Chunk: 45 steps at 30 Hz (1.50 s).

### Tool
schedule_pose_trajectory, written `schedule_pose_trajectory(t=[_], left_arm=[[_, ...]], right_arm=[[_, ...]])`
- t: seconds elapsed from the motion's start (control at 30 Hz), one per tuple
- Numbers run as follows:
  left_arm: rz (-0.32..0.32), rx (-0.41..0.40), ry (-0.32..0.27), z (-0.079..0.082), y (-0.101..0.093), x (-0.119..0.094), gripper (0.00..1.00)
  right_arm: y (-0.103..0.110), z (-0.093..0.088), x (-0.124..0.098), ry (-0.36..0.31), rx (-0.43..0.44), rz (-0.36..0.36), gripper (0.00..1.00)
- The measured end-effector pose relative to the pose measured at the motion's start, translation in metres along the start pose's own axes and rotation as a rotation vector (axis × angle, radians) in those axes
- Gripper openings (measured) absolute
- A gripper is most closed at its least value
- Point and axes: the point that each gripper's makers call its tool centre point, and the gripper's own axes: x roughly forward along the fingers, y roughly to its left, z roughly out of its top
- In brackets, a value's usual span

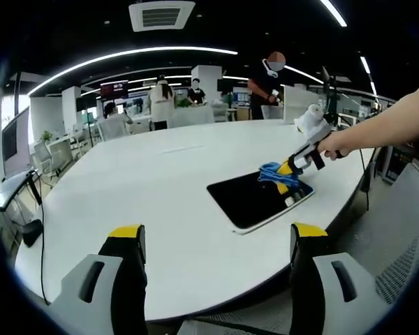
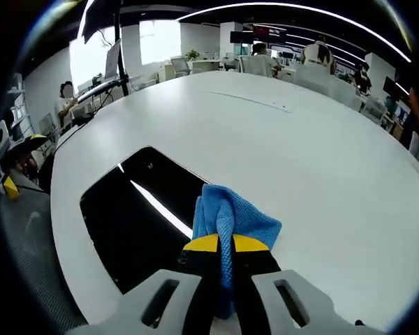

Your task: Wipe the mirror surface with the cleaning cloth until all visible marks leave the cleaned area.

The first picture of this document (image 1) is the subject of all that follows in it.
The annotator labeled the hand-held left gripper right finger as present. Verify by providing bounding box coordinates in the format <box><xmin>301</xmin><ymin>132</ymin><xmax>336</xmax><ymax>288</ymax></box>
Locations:
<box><xmin>289</xmin><ymin>222</ymin><xmax>388</xmax><ymax>335</ymax></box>

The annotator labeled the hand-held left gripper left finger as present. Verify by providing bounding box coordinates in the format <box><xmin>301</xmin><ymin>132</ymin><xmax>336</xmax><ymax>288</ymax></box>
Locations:
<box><xmin>50</xmin><ymin>224</ymin><xmax>148</xmax><ymax>335</ymax></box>

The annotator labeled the blue cleaning cloth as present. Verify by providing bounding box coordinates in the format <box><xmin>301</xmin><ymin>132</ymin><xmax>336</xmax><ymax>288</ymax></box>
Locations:
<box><xmin>257</xmin><ymin>161</ymin><xmax>302</xmax><ymax>186</ymax></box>

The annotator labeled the black mirror with white frame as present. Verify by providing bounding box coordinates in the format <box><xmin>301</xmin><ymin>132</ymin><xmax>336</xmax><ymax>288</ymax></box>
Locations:
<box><xmin>206</xmin><ymin>170</ymin><xmax>316</xmax><ymax>236</ymax></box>

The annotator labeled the person's right hand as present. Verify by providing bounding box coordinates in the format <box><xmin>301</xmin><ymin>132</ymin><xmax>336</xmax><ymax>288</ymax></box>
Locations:
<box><xmin>316</xmin><ymin>133</ymin><xmax>354</xmax><ymax>162</ymax></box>

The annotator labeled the white desk partition panel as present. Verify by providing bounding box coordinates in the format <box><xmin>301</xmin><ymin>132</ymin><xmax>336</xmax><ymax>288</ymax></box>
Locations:
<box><xmin>282</xmin><ymin>84</ymin><xmax>319</xmax><ymax>124</ymax></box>

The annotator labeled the black tripod stand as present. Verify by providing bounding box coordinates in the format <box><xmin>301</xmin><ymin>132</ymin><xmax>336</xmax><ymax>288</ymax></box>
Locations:
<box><xmin>321</xmin><ymin>66</ymin><xmax>340</xmax><ymax>124</ymax></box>

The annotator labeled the black flat object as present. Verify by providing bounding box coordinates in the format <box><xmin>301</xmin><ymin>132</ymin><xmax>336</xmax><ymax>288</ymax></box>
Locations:
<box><xmin>22</xmin><ymin>218</ymin><xmax>44</xmax><ymax>248</ymax></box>

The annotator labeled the white low partition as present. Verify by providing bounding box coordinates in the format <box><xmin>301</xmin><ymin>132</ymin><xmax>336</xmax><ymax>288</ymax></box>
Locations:
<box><xmin>168</xmin><ymin>105</ymin><xmax>216</xmax><ymax>128</ymax></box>

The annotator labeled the straight ceiling light strip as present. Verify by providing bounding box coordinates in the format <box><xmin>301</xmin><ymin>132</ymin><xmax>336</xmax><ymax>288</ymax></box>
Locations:
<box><xmin>319</xmin><ymin>0</ymin><xmax>348</xmax><ymax>28</ymax></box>

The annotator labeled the grey side desk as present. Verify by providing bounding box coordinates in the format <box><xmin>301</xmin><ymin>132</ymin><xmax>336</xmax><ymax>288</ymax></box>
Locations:
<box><xmin>0</xmin><ymin>170</ymin><xmax>43</xmax><ymax>211</ymax></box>

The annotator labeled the white mesh office chair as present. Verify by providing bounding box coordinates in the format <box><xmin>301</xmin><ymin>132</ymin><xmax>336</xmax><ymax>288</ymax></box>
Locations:
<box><xmin>32</xmin><ymin>140</ymin><xmax>59</xmax><ymax>177</ymax></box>

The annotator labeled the computer monitor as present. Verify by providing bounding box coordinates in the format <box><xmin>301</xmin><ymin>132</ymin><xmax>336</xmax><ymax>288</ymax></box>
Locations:
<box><xmin>1</xmin><ymin>107</ymin><xmax>31</xmax><ymax>172</ymax></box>

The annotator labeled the long curved ceiling light strip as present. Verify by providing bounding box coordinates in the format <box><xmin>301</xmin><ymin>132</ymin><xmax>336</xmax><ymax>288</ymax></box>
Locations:
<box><xmin>27</xmin><ymin>45</ymin><xmax>239</xmax><ymax>96</ymax></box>

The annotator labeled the ceiling air vent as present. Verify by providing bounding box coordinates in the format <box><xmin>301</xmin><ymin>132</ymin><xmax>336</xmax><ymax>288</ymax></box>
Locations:
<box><xmin>128</xmin><ymin>0</ymin><xmax>197</xmax><ymax>34</ymax></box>

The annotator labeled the black screen on stand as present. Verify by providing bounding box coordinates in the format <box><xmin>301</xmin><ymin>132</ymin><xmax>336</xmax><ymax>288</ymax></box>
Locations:
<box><xmin>75</xmin><ymin>97</ymin><xmax>99</xmax><ymax>132</ymax></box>

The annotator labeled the thin black desk cable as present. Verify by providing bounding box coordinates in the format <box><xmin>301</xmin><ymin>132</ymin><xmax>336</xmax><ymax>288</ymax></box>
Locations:
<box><xmin>37</xmin><ymin>173</ymin><xmax>52</xmax><ymax>305</ymax></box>

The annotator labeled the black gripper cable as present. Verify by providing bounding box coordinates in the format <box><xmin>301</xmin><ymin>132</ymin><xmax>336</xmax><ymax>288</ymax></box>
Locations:
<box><xmin>358</xmin><ymin>147</ymin><xmax>372</xmax><ymax>211</ymax></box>

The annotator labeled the red wall screen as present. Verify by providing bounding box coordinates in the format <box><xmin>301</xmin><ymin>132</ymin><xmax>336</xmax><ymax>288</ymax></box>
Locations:
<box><xmin>100</xmin><ymin>80</ymin><xmax>130</xmax><ymax>101</ymax></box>

